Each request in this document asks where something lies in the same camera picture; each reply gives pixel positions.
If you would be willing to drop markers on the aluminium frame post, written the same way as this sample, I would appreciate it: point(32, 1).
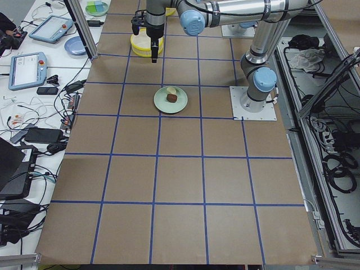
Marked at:
point(78, 18)

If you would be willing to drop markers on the white crumpled cloth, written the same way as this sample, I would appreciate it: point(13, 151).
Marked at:
point(308, 60)

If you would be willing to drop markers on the brown chocolate bun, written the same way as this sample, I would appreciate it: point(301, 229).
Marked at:
point(171, 98)

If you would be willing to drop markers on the black power adapter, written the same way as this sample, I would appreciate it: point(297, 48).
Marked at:
point(94, 23)

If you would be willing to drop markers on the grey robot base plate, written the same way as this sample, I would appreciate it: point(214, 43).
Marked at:
point(243, 108)

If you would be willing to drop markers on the white cream bun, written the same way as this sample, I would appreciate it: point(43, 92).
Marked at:
point(171, 90)

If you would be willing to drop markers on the light green plate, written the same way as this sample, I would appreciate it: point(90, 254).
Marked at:
point(170, 108)

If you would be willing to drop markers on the black laptop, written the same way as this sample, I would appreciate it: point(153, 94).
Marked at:
point(17, 164)

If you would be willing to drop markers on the teach pendant near post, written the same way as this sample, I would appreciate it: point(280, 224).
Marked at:
point(52, 29)

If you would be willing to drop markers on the yellow bamboo steamer basket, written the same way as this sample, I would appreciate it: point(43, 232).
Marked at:
point(141, 44)

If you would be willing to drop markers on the green bowl with sponges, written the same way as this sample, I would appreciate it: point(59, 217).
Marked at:
point(96, 8)

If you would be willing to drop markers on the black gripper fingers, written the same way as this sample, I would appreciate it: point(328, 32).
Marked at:
point(154, 50)

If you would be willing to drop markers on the blue plate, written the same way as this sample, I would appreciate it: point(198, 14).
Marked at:
point(74, 46)

